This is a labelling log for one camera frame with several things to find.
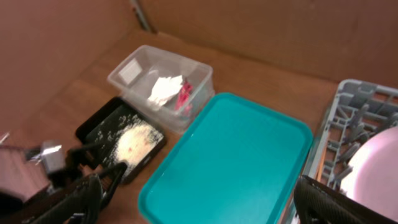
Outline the white round plate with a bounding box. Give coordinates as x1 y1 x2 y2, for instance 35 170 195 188
340 127 397 222

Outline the clear plastic bin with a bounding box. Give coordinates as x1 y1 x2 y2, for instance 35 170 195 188
107 45 215 134

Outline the red snack wrapper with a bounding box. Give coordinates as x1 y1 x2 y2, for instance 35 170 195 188
175 81 193 116

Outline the teal plastic tray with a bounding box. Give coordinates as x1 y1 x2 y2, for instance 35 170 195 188
138 93 313 223

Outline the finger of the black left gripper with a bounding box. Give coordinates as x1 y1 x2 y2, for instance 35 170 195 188
98 162 127 209
65 142 104 170

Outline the grey dishwasher rack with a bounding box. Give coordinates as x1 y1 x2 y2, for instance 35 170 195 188
302 79 397 196

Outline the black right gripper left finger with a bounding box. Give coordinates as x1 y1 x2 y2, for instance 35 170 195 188
23 174 103 223

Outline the rice pile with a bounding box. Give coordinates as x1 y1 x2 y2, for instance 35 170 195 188
95 114 165 174

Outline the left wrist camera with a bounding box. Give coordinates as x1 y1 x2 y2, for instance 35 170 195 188
40 140 66 175

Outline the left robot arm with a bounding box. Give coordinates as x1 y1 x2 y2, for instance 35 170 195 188
1 142 127 219

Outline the black plastic tray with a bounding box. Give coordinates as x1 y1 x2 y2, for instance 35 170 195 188
75 97 167 184

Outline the white napkin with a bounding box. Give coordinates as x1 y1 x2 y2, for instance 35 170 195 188
148 75 183 106

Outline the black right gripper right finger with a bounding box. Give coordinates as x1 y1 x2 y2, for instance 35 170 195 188
294 175 397 224

